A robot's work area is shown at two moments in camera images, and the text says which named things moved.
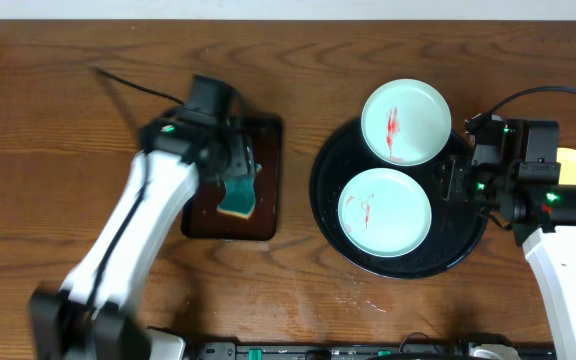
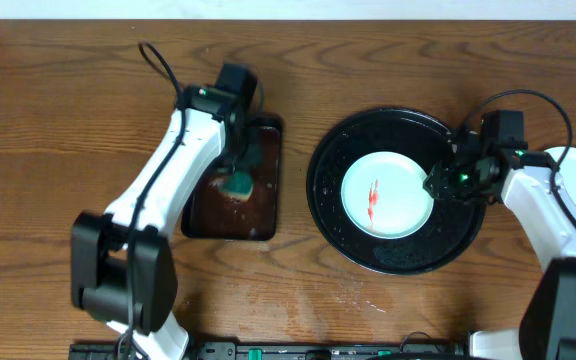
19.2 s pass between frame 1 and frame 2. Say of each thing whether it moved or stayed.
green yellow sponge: moved
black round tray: stayed
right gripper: stayed
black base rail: stayed
